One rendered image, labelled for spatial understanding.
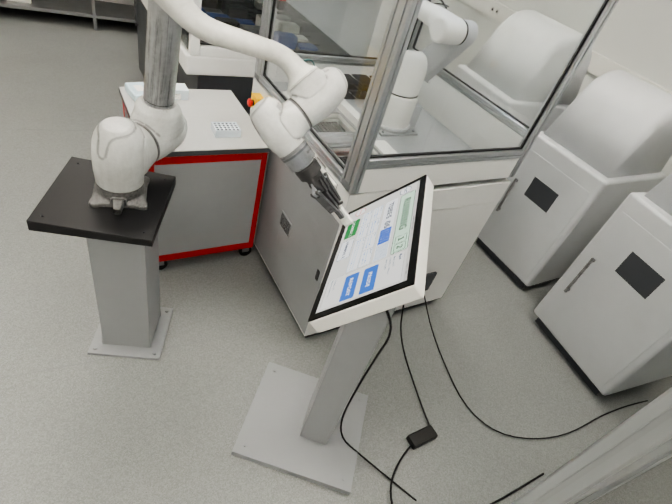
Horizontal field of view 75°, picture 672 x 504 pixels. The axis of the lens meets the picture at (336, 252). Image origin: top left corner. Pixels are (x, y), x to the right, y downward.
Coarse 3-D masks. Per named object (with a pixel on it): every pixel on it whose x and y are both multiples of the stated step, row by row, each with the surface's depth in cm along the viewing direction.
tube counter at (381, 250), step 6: (384, 222) 128; (390, 222) 126; (384, 228) 125; (390, 228) 123; (384, 234) 123; (390, 234) 120; (378, 240) 122; (384, 240) 120; (378, 246) 119; (384, 246) 117; (378, 252) 117; (384, 252) 115; (378, 258) 114
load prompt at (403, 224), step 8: (400, 200) 133; (408, 200) 130; (400, 208) 129; (408, 208) 126; (400, 216) 125; (408, 216) 122; (400, 224) 121; (408, 224) 119; (400, 232) 118; (408, 232) 115; (400, 240) 115; (408, 240) 112; (392, 248) 114; (400, 248) 111
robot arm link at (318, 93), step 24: (168, 0) 108; (192, 0) 111; (192, 24) 111; (216, 24) 112; (240, 48) 115; (264, 48) 116; (288, 48) 119; (288, 72) 120; (312, 72) 118; (336, 72) 121; (312, 96) 119; (336, 96) 121; (312, 120) 122
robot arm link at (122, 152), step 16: (96, 128) 136; (112, 128) 136; (128, 128) 137; (144, 128) 148; (96, 144) 136; (112, 144) 135; (128, 144) 137; (144, 144) 144; (96, 160) 139; (112, 160) 138; (128, 160) 140; (144, 160) 146; (96, 176) 144; (112, 176) 141; (128, 176) 143; (112, 192) 146; (128, 192) 148
